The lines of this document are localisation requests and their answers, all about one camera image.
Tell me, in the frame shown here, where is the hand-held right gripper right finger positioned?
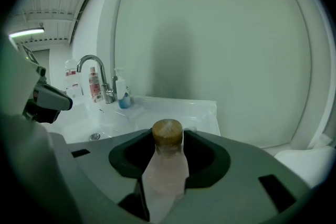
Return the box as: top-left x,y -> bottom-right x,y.
162,129 -> 314,224

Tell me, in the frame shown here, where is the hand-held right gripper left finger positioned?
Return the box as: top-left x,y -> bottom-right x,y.
49,128 -> 156,224

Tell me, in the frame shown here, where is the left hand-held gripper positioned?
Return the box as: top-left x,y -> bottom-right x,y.
0,34 -> 74,124

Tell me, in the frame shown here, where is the pink bottle with wooden cap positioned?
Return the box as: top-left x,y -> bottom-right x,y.
141,119 -> 190,224

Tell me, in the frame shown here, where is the large white red-label bottle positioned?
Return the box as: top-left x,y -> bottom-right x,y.
65,59 -> 83,99

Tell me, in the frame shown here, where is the pink bottle with red label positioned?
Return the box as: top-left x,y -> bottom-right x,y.
88,67 -> 103,103

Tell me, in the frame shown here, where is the white pump dispenser bottle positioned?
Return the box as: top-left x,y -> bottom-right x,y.
114,67 -> 130,102

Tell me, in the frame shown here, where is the white sink counter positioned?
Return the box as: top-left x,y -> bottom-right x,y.
45,94 -> 222,145

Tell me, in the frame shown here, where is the chrome faucet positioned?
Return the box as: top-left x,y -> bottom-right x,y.
76,55 -> 118,104

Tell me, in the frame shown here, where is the small blue container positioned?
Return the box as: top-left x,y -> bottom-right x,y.
118,93 -> 131,110

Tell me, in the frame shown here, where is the ceiling tube light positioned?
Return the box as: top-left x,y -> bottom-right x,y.
8,28 -> 45,39

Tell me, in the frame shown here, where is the large pale wall panel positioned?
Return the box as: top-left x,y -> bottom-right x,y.
114,0 -> 313,145

